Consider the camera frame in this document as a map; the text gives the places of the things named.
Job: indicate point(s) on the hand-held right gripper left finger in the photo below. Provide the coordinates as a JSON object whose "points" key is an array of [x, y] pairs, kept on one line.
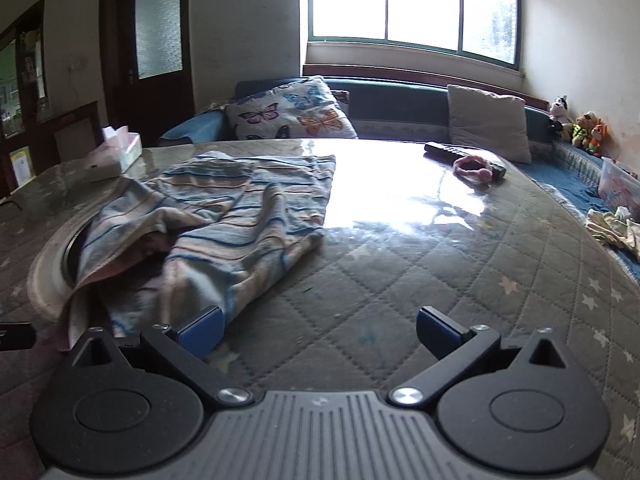
{"points": [[200, 332]]}

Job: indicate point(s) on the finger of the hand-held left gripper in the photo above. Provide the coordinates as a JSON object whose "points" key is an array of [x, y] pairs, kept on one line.
{"points": [[15, 336]]}

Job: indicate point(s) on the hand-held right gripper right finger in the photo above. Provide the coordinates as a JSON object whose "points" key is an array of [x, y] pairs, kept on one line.
{"points": [[436, 330]]}

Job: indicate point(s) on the striped blue beige sweater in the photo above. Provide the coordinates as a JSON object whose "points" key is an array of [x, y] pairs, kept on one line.
{"points": [[225, 220]]}

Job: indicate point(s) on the pink hair band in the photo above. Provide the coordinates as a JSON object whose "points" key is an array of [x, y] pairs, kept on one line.
{"points": [[470, 167]]}

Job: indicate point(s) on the black remote control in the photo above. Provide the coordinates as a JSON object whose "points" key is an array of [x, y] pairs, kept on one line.
{"points": [[442, 150]]}

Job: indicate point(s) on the pink green tissue box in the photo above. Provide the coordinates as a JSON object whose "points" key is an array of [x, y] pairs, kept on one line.
{"points": [[125, 147]]}

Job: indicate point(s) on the crumpled pale floral cloth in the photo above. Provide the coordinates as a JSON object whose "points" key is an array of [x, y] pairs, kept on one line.
{"points": [[612, 230]]}

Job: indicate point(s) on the beige plain pillow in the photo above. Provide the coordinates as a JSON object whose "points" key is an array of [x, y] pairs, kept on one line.
{"points": [[487, 120]]}

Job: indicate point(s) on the dark wooden display cabinet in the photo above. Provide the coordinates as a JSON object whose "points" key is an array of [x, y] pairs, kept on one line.
{"points": [[30, 110]]}

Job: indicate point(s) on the blue sofa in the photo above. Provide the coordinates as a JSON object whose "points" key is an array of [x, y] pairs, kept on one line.
{"points": [[390, 105]]}

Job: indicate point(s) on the clear plastic storage box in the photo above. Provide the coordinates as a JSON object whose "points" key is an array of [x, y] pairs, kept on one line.
{"points": [[620, 185]]}

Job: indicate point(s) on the butterfly print pillow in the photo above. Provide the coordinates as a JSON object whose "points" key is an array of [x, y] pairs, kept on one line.
{"points": [[290, 110]]}

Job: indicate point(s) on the green yellow plush toy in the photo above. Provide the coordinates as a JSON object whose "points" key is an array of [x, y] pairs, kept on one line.
{"points": [[582, 130]]}

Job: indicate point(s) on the orange fox plush toy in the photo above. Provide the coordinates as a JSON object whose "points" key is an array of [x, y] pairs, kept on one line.
{"points": [[597, 140]]}

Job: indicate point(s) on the black white cow plush toy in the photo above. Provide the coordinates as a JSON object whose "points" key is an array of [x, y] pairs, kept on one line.
{"points": [[560, 112]]}

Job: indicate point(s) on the dark wooden door frosted glass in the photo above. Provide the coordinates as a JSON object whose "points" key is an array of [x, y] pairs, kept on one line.
{"points": [[155, 25]]}

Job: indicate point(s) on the green framed window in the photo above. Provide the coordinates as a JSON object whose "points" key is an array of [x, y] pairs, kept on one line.
{"points": [[410, 0]]}

